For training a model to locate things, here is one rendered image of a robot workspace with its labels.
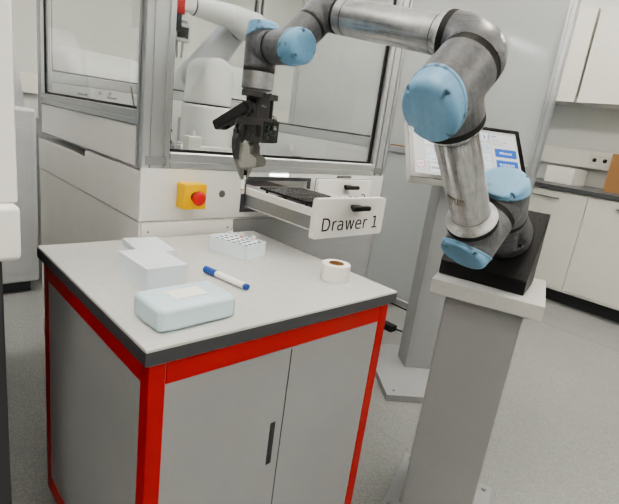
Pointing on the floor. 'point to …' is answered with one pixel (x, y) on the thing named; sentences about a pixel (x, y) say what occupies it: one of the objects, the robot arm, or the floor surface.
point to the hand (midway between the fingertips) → (242, 173)
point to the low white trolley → (208, 381)
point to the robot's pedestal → (463, 391)
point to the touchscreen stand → (417, 315)
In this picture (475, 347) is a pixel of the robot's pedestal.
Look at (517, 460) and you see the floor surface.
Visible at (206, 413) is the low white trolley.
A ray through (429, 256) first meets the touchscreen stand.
